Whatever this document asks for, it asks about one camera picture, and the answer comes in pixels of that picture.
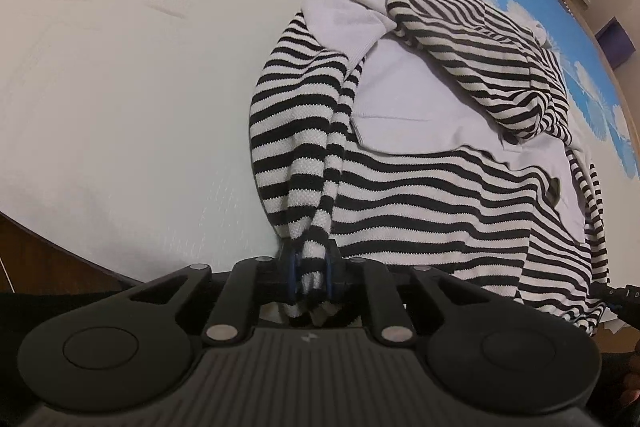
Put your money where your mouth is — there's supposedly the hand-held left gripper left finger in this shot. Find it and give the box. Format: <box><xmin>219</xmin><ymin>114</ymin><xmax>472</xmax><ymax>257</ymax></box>
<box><xmin>127</xmin><ymin>245</ymin><xmax>303</xmax><ymax>345</ymax></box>

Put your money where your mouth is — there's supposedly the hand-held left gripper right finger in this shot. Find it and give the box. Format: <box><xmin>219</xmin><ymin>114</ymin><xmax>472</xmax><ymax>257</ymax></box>
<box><xmin>321</xmin><ymin>246</ymin><xmax>485</xmax><ymax>345</ymax></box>

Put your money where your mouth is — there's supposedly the striped shirt with white vest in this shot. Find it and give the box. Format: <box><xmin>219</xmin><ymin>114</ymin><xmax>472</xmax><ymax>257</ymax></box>
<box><xmin>247</xmin><ymin>0</ymin><xmax>617</xmax><ymax>339</ymax></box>

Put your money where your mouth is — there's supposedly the purple box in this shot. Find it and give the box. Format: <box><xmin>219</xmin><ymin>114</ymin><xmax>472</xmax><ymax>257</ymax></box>
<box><xmin>596</xmin><ymin>19</ymin><xmax>637</xmax><ymax>68</ymax></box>

